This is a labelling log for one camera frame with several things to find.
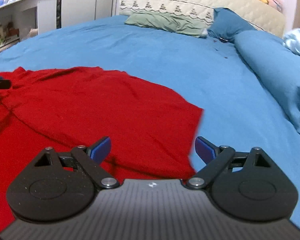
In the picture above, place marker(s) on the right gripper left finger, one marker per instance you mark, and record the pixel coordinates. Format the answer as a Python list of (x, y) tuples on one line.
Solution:
[(59, 185)]

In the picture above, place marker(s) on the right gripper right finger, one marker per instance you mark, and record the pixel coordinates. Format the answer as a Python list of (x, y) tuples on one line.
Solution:
[(246, 185)]

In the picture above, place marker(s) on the red sweater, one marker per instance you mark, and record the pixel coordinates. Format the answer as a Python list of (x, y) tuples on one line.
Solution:
[(151, 127)]

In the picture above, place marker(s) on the blue bed sheet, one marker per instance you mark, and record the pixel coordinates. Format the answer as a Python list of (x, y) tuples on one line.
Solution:
[(238, 109)]

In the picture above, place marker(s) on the white desk shelf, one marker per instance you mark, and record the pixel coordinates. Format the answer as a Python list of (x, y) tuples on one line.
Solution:
[(29, 14)]

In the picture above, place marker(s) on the white grey wardrobe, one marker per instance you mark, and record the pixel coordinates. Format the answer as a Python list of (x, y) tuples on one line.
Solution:
[(72, 12)]

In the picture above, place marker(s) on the blue folded duvet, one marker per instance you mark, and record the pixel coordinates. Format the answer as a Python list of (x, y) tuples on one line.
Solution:
[(276, 67)]

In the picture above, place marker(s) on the light blue blanket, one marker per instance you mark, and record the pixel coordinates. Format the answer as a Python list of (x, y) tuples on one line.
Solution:
[(291, 40)]

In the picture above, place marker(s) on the dark blue pillow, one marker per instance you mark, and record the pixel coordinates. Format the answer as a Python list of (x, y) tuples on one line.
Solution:
[(227, 24)]

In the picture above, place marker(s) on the green pillow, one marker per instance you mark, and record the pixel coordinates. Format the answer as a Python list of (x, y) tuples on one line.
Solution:
[(166, 21)]

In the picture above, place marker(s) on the light pink plush toy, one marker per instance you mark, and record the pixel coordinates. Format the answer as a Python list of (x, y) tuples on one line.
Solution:
[(276, 4)]

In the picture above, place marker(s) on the beige quilted headboard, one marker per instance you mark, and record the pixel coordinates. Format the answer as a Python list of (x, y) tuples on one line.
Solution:
[(258, 14)]

